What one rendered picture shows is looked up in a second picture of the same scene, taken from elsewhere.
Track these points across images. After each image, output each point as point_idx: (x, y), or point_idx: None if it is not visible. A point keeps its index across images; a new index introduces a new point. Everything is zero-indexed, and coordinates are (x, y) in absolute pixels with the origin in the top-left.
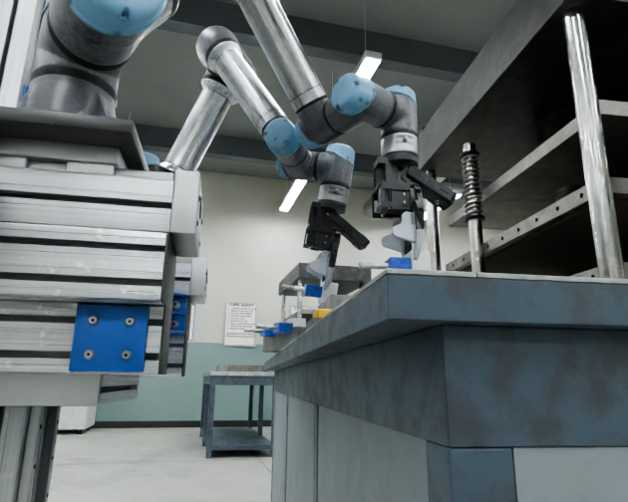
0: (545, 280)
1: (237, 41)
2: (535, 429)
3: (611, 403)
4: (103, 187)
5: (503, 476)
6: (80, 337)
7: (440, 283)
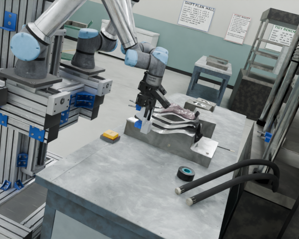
0: (63, 188)
1: None
2: (60, 209)
3: (75, 212)
4: (32, 96)
5: (52, 212)
6: (30, 129)
7: (43, 180)
